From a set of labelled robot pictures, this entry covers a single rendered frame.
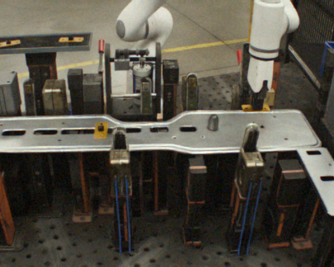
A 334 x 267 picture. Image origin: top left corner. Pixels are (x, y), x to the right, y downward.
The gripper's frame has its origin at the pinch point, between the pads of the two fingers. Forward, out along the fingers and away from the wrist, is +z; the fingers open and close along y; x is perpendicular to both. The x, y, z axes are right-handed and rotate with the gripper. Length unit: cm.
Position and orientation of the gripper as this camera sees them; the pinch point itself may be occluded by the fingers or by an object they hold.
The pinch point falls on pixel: (257, 101)
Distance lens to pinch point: 135.1
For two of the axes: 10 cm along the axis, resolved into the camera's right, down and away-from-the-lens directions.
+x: 10.0, -0.2, 0.8
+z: -0.2, 8.4, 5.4
